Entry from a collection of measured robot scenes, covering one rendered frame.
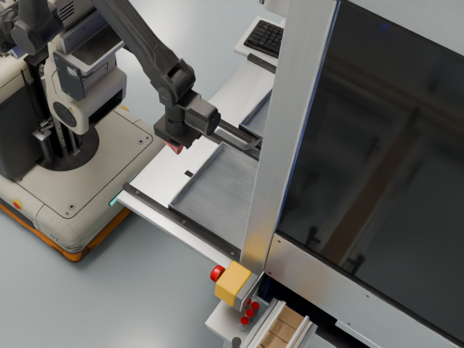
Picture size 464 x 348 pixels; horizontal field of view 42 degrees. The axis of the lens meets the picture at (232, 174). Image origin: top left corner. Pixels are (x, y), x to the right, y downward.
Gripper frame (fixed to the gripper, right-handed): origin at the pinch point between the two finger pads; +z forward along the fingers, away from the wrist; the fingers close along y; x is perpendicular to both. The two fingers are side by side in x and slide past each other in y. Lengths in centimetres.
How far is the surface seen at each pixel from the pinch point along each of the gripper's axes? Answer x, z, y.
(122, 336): -20, 108, -14
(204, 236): -7.3, 18.4, 13.5
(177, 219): -7.5, 18.3, 5.0
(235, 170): 15.9, 20.0, 7.7
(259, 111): 38.4, 19.8, 1.7
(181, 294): 7, 108, -6
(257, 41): 69, 25, -18
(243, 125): 28.6, 16.6, 2.0
